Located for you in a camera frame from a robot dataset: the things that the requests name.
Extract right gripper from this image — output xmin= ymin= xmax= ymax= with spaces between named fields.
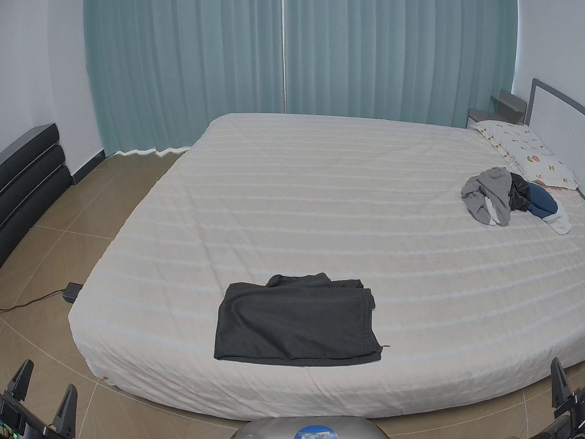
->
xmin=550 ymin=357 xmax=585 ymax=429

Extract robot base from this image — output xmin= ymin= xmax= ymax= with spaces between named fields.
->
xmin=231 ymin=416 xmax=391 ymax=439

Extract grey bedside table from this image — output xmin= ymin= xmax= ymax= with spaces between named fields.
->
xmin=467 ymin=89 xmax=527 ymax=129

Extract black chest of drawers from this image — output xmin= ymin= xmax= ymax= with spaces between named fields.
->
xmin=0 ymin=123 xmax=73 ymax=269

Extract bed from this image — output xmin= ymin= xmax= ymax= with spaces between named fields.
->
xmin=68 ymin=78 xmax=585 ymax=422

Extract black cable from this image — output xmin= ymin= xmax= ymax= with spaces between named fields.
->
xmin=0 ymin=290 xmax=65 ymax=312

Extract white printed pillow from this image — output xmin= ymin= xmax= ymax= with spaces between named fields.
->
xmin=471 ymin=120 xmax=580 ymax=190

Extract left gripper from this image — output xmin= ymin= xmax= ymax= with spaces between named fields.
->
xmin=0 ymin=359 xmax=78 ymax=439

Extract black T-shirt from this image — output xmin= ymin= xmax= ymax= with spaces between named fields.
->
xmin=213 ymin=273 xmax=390 ymax=367

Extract blue-green curtain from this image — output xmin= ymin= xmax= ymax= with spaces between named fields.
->
xmin=281 ymin=0 xmax=519 ymax=129
xmin=83 ymin=0 xmax=286 ymax=156

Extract pile of clothes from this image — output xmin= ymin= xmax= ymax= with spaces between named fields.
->
xmin=460 ymin=166 xmax=571 ymax=236

